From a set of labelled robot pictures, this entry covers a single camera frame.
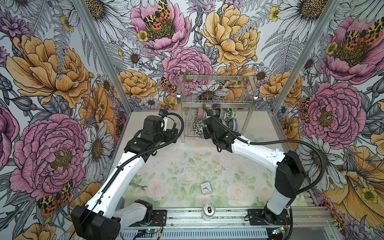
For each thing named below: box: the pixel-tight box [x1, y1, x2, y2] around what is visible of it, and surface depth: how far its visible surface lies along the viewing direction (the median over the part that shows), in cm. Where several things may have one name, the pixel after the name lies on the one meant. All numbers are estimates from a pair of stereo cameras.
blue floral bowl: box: [232, 118, 238, 132], surface depth 98 cm
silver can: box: [202, 202, 216, 222], surface depth 66 cm
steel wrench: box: [128, 182, 148, 191], surface depth 86 cm
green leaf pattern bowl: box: [224, 107, 237, 122], surface depth 110 cm
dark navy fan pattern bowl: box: [219, 107, 225, 120], surface depth 109 cm
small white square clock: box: [200, 182, 212, 196], surface depth 83 cm
